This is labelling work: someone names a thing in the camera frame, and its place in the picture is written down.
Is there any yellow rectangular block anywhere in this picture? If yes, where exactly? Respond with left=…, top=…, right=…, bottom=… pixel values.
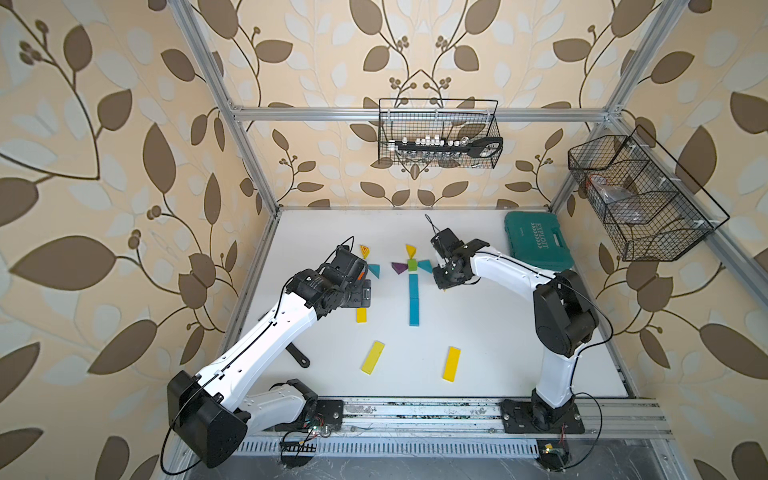
left=442, top=346, right=461, bottom=382
left=355, top=308, right=367, bottom=324

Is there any purple triangular prism block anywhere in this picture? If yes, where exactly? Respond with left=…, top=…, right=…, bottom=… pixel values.
left=391, top=262, right=408, bottom=275

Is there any teal rectangular block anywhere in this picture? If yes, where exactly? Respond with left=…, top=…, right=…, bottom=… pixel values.
left=409, top=298, right=420, bottom=327
left=408, top=272, right=419, bottom=300

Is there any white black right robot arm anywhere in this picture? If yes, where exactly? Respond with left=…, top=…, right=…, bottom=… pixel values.
left=430, top=228, right=599, bottom=429

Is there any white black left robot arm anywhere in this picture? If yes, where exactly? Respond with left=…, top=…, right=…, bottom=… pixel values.
left=167, top=243, right=371, bottom=468

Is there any yellow-green rectangular block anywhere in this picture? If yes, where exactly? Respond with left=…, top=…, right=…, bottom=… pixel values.
left=361, top=341, right=385, bottom=375

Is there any green plastic tool case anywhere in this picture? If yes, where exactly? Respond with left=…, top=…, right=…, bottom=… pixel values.
left=504, top=211, right=574, bottom=272

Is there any dark green pipe wrench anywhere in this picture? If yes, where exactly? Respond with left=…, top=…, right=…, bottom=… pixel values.
left=285, top=343, right=311, bottom=369

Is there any plastic bag in basket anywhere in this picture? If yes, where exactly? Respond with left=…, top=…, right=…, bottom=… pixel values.
left=589, top=175, right=648, bottom=225

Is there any socket set rail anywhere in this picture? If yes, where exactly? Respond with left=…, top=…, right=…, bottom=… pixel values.
left=383, top=137, right=504, bottom=160

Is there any black wire basket back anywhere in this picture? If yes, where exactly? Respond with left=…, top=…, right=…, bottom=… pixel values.
left=374, top=97, right=503, bottom=172

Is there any black wire basket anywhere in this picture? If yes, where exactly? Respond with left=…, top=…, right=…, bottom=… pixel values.
left=568, top=125, right=730, bottom=262
left=374, top=97, right=503, bottom=172

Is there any aluminium front rail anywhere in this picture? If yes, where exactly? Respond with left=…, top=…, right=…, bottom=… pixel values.
left=175, top=394, right=673, bottom=442

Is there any black wire basket right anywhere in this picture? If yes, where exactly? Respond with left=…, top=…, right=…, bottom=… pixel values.
left=568, top=125, right=730, bottom=262

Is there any aluminium frame post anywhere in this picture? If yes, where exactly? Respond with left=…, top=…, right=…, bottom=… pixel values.
left=548, top=0, right=691, bottom=214

